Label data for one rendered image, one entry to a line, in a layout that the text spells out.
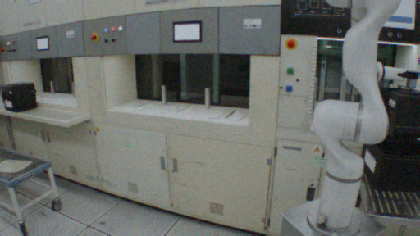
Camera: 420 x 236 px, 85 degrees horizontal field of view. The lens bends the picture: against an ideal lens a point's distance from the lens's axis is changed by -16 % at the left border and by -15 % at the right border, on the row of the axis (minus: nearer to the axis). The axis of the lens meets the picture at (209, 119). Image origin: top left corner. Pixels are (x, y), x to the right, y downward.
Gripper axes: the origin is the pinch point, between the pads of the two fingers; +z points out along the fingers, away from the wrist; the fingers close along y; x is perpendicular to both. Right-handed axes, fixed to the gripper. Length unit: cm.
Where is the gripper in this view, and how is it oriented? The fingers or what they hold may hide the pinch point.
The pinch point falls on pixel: (412, 74)
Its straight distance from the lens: 134.1
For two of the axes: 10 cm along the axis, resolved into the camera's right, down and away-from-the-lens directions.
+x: 0.0, -9.6, -2.6
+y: -2.1, 2.6, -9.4
